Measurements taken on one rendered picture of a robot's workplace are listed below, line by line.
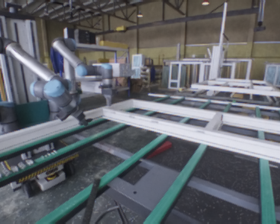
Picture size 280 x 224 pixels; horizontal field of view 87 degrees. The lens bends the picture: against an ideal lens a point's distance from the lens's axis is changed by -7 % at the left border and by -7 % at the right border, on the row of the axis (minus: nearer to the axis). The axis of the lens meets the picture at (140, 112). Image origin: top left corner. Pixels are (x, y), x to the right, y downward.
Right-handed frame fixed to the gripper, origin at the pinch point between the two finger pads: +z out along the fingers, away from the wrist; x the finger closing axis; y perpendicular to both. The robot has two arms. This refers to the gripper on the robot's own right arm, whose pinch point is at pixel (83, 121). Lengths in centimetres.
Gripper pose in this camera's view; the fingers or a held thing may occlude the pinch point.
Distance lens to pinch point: 109.1
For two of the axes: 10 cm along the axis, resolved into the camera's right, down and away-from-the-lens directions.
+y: 5.9, -7.2, 3.8
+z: 1.7, 5.7, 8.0
